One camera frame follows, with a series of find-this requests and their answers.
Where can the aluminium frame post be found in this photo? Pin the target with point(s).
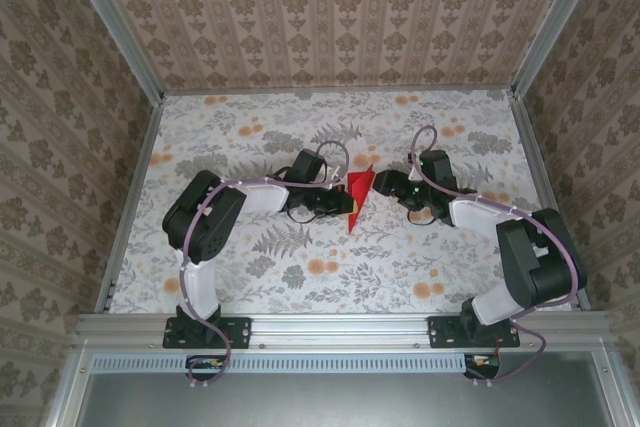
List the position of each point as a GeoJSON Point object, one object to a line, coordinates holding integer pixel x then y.
{"type": "Point", "coordinates": [551, 27]}
{"type": "Point", "coordinates": [120, 32]}

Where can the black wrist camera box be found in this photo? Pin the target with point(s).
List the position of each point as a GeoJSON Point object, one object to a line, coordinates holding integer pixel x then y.
{"type": "Point", "coordinates": [309, 166]}
{"type": "Point", "coordinates": [436, 166]}

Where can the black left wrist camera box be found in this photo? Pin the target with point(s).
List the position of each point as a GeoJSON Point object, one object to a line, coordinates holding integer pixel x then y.
{"type": "Point", "coordinates": [309, 166]}

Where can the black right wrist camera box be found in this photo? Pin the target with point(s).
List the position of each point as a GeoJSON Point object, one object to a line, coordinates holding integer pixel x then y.
{"type": "Point", "coordinates": [436, 166]}

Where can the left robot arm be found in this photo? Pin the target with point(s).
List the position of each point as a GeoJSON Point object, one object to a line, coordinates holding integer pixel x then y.
{"type": "Point", "coordinates": [200, 217]}

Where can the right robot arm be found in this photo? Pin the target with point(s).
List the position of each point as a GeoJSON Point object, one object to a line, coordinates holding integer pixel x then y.
{"type": "Point", "coordinates": [540, 262]}

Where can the red paper sheet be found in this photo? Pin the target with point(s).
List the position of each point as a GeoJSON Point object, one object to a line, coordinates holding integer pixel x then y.
{"type": "Point", "coordinates": [360, 197]}

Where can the black electronics board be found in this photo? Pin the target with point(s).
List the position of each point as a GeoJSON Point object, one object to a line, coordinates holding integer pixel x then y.
{"type": "Point", "coordinates": [482, 366]}
{"type": "Point", "coordinates": [205, 367]}

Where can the wide aluminium frame rail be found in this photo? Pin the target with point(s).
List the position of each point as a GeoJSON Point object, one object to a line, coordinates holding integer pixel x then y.
{"type": "Point", "coordinates": [340, 329]}

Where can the grey metal panel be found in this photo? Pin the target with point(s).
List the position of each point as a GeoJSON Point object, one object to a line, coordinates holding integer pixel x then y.
{"type": "Point", "coordinates": [340, 402]}

